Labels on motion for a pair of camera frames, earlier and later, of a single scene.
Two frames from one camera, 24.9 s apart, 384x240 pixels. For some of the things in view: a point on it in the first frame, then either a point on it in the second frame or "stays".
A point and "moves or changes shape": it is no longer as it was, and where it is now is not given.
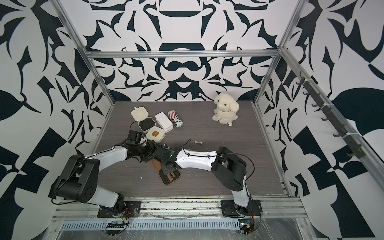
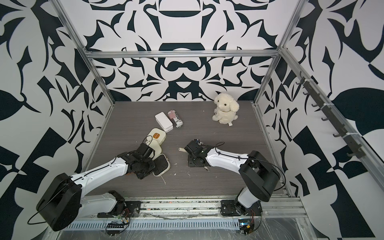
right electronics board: (246, 226) stays
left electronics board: (114, 228) stays
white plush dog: (225, 112) stays
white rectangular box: (164, 121) stays
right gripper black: (164, 170) -> (189, 163)
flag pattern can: (175, 118) stays
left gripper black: (152, 147) -> (143, 174)
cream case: (141, 114) moves or changes shape
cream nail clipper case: (156, 133) stays
